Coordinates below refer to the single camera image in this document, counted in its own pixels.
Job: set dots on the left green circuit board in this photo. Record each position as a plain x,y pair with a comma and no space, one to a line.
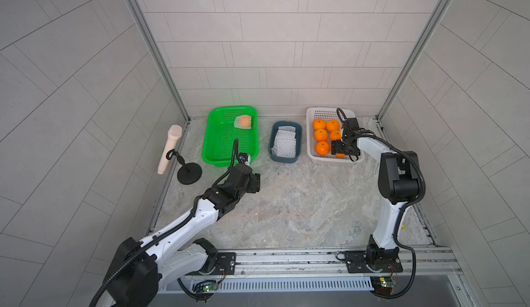
206,287

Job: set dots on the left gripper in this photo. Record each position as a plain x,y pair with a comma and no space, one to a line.
254,183

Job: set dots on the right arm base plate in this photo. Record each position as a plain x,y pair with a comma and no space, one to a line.
362,262

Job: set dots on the white foam net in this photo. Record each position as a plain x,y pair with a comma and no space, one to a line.
284,148
286,132

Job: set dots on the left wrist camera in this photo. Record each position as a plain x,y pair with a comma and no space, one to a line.
244,158

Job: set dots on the green plastic basket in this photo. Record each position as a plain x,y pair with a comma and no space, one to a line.
220,134

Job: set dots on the green circuit board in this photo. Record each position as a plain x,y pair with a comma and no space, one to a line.
206,287
383,285

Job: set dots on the right green circuit board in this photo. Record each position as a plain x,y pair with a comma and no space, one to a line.
383,285

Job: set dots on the aluminium rail frame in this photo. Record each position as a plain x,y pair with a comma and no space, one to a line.
317,270

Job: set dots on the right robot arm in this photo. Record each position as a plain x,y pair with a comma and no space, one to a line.
402,185

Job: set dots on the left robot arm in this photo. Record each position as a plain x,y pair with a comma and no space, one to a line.
141,267

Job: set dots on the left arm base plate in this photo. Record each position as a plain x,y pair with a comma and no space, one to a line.
221,264

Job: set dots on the white plastic basket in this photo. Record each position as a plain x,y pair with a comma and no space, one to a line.
325,114

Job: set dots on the beige microphone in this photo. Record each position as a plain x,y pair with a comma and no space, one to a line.
174,134

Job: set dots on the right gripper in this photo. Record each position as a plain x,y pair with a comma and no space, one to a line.
337,146

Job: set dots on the dark blue plastic tub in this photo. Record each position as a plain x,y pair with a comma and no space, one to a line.
299,138

